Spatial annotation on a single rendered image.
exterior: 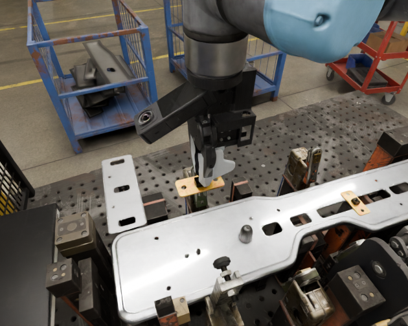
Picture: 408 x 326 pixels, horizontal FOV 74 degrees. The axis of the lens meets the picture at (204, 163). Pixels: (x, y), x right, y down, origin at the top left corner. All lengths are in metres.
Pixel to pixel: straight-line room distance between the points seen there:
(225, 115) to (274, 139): 1.12
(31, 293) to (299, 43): 0.67
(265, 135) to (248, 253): 0.91
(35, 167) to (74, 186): 1.35
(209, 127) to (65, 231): 0.48
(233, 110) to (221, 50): 0.10
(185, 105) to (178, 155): 1.01
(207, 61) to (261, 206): 0.54
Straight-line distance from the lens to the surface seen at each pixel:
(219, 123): 0.37
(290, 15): 0.22
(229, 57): 0.32
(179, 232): 0.73
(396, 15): 0.34
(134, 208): 0.79
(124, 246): 0.73
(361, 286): 0.61
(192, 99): 0.35
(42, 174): 2.57
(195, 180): 0.48
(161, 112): 0.37
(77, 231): 0.72
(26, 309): 0.71
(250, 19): 0.25
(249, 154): 1.37
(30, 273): 0.75
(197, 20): 0.31
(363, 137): 1.69
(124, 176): 0.88
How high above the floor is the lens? 1.62
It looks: 45 degrees down
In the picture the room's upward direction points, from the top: straight up
